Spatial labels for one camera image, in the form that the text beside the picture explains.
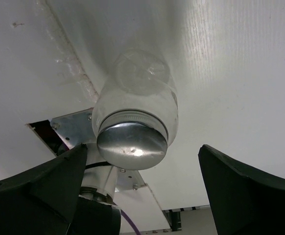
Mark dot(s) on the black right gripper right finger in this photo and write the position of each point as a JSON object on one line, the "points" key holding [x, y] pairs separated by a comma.
{"points": [[244, 200]]}

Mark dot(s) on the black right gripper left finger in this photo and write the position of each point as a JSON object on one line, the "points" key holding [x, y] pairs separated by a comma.
{"points": [[43, 199]]}

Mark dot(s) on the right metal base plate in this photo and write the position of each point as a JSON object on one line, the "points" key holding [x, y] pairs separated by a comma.
{"points": [[76, 128]]}

